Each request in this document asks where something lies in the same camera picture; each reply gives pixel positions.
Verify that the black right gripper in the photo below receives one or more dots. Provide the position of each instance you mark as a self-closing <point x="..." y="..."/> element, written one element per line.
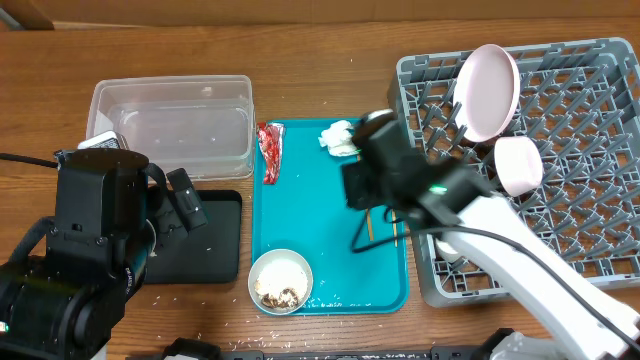
<point x="356" y="193"/>

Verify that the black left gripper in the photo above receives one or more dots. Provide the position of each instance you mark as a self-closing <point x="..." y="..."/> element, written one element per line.
<point x="172" y="224"/>

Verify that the wooden chopstick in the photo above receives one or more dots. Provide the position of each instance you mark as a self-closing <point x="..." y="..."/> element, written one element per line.
<point x="394" y="226"/>
<point x="368" y="224"/>

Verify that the white cup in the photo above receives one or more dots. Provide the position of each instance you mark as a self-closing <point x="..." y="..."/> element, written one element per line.
<point x="446" y="251"/>

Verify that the pink white bowl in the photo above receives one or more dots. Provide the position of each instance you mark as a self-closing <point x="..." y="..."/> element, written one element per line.
<point x="518" y="164"/>

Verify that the large white plate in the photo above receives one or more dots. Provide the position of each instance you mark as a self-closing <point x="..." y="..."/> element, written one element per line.
<point x="487" y="88"/>

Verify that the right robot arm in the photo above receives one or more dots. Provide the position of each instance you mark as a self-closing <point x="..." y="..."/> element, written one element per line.
<point x="452" y="202"/>

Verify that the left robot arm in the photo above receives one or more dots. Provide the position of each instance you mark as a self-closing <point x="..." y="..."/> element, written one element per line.
<point x="66" y="284"/>

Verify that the black rectangular tray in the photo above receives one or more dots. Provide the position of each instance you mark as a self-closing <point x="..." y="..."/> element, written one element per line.
<point x="210" y="254"/>

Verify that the crumpled white tissue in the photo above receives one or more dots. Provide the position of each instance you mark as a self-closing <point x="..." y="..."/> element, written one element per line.
<point x="337" y="138"/>

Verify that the clear plastic bin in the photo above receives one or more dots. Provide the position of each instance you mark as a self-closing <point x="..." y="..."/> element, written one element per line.
<point x="204" y="124"/>

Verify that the teal plastic tray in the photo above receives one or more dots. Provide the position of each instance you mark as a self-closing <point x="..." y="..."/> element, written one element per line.
<point x="305" y="211"/>

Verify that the red snack wrapper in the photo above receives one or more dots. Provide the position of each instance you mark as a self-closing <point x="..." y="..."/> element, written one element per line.
<point x="270" y="138"/>

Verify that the grey bowl with rice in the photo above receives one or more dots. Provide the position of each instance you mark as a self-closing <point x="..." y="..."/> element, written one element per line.
<point x="280" y="282"/>

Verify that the grey dish rack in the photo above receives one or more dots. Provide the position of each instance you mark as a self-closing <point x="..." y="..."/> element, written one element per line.
<point x="579" y="103"/>

